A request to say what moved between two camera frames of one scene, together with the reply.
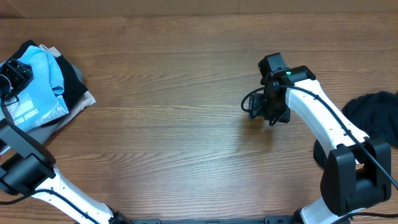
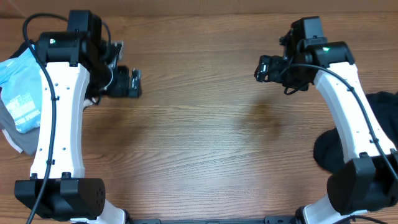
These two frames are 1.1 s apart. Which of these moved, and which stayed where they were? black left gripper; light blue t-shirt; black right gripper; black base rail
Moved: black left gripper; black right gripper
Stayed: black base rail; light blue t-shirt
